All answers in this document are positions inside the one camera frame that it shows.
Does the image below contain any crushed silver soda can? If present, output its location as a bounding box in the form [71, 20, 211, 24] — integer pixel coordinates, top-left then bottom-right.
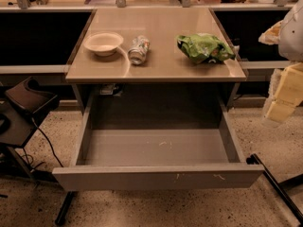
[128, 35, 150, 65]

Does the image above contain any black cable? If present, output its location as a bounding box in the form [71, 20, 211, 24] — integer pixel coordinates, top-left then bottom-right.
[18, 118, 64, 172]

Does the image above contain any white paper bowl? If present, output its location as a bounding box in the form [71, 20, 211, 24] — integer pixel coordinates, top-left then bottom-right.
[83, 32, 124, 57]

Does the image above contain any open grey top drawer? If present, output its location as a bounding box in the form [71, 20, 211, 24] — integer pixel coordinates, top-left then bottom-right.
[53, 96, 263, 191]

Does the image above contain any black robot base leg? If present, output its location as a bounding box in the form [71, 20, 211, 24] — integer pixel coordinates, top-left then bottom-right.
[246, 153, 303, 227]

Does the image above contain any black cabinet foot bar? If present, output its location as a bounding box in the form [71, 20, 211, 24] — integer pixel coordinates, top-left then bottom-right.
[55, 191, 76, 226]

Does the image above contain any black side stand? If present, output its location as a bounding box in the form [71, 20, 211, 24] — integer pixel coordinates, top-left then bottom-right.
[0, 77, 62, 183]

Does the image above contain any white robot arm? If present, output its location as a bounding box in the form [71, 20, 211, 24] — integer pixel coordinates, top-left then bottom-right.
[258, 0, 303, 127]

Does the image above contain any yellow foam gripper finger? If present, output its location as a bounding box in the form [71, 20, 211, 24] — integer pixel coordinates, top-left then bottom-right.
[258, 21, 281, 45]
[264, 62, 303, 123]

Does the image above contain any green rice chip bag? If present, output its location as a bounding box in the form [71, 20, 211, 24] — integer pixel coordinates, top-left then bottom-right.
[177, 33, 236, 64]

